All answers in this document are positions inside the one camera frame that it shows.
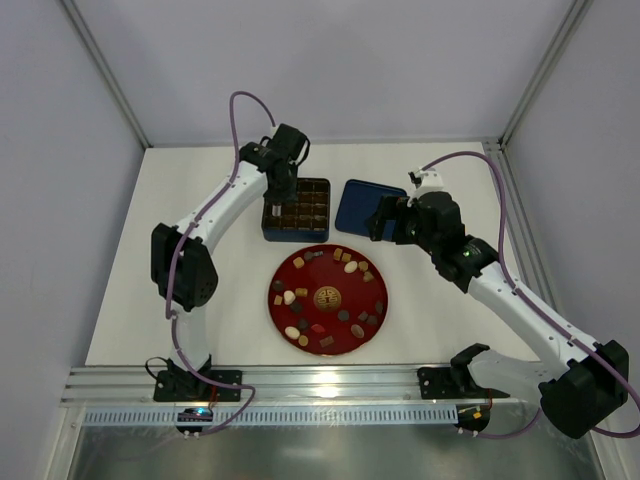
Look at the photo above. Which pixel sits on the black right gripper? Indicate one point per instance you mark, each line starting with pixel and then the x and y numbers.
pixel 393 220

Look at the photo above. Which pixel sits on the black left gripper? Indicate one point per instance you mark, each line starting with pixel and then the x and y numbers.
pixel 279 195

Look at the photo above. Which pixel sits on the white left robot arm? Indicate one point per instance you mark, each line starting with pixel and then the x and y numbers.
pixel 183 270

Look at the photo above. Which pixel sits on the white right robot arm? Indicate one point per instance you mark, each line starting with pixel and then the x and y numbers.
pixel 578 382

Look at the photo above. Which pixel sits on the white swirl oval chocolate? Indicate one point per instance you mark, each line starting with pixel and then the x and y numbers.
pixel 351 267

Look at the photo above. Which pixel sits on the blue chocolate tin box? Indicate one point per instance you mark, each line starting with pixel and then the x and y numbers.
pixel 305 221

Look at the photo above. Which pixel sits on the light tan square chocolate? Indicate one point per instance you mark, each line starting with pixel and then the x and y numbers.
pixel 299 261

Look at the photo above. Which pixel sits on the caramel oval chocolate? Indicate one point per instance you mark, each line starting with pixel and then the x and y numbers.
pixel 357 331

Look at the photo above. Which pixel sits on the dark square chocolate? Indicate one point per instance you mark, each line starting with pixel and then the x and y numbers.
pixel 296 307

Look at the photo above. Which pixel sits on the brown square chocolate front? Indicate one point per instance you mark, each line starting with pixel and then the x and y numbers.
pixel 326 341

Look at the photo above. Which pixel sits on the blue tin lid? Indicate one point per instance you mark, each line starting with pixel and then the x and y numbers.
pixel 359 202

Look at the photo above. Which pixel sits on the red round lacquer tray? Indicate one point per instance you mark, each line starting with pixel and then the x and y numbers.
pixel 330 290

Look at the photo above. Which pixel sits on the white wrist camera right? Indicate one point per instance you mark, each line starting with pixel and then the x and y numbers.
pixel 425 181

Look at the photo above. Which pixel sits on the left aluminium frame post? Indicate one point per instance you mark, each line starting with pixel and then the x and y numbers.
pixel 110 82

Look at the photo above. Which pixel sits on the aluminium frame post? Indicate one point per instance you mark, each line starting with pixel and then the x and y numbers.
pixel 110 82
pixel 558 44

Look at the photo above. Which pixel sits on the right aluminium frame post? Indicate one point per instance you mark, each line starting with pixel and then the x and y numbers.
pixel 558 44

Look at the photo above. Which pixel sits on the aluminium mounting rail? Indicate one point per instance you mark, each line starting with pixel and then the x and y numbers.
pixel 119 385

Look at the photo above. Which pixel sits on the slotted cable duct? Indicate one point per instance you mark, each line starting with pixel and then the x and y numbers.
pixel 273 415

